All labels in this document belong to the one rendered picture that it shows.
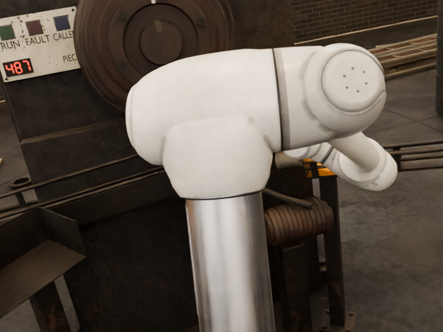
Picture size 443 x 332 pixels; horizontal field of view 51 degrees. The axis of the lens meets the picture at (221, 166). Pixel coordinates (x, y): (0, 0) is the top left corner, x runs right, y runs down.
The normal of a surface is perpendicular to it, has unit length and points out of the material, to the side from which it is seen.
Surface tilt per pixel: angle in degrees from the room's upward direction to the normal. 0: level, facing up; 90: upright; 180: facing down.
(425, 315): 0
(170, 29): 90
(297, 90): 67
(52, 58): 90
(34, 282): 5
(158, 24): 90
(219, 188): 99
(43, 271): 5
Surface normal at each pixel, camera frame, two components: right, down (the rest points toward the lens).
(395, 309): -0.15, -0.92
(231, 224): 0.14, 0.04
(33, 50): 0.24, 0.33
